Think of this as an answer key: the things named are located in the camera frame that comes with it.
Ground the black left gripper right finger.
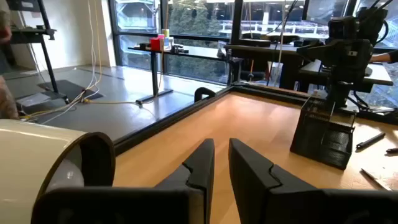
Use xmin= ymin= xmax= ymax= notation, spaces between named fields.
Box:
xmin=228 ymin=138 xmax=398 ymax=224

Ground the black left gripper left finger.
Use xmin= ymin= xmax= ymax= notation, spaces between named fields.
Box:
xmin=30 ymin=138 xmax=215 ymax=224

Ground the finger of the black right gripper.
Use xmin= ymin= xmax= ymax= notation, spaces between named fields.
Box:
xmin=341 ymin=63 xmax=354 ymax=94
xmin=330 ymin=63 xmax=342 ymax=94

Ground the clear plastic ruler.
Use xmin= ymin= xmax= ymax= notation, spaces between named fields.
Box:
xmin=360 ymin=167 xmax=394 ymax=191

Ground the dark office desk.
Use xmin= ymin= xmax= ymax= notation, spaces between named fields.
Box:
xmin=223 ymin=42 xmax=394 ymax=93

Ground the black mesh desk organizer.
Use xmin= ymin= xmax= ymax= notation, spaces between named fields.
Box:
xmin=289 ymin=96 xmax=356 ymax=171

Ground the black side table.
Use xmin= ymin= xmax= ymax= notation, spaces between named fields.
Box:
xmin=127 ymin=45 xmax=226 ymax=106

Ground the red box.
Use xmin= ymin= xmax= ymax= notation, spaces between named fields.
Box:
xmin=150 ymin=34 xmax=165 ymax=52

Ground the black floor mat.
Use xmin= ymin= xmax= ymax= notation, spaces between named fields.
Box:
xmin=37 ymin=79 xmax=103 ymax=102

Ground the person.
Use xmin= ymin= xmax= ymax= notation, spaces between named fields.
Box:
xmin=0 ymin=9 xmax=20 ymax=121

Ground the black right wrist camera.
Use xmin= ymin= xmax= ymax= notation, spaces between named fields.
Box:
xmin=328 ymin=15 xmax=358 ymax=40

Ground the black aluminium table frame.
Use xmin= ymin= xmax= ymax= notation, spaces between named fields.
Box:
xmin=113 ymin=83 xmax=398 ymax=156

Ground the black clamp handle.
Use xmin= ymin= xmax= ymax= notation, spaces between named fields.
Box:
xmin=194 ymin=86 xmax=217 ymax=103

